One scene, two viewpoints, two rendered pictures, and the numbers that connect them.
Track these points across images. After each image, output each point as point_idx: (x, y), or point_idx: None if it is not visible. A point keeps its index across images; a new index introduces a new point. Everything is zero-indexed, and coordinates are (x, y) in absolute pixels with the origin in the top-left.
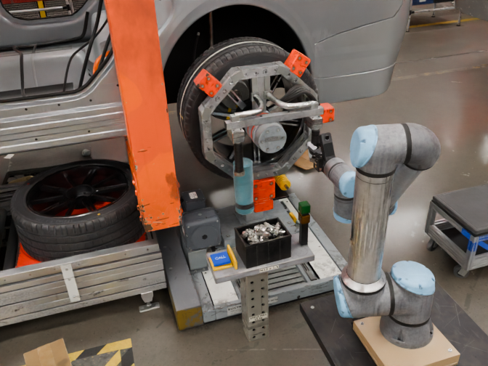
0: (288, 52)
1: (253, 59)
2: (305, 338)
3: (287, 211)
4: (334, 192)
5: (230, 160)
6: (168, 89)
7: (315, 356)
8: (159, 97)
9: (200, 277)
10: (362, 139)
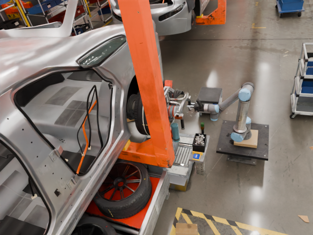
0: (132, 81)
1: None
2: (212, 161)
3: None
4: (212, 114)
5: None
6: None
7: (220, 162)
8: (167, 120)
9: (169, 173)
10: (247, 93)
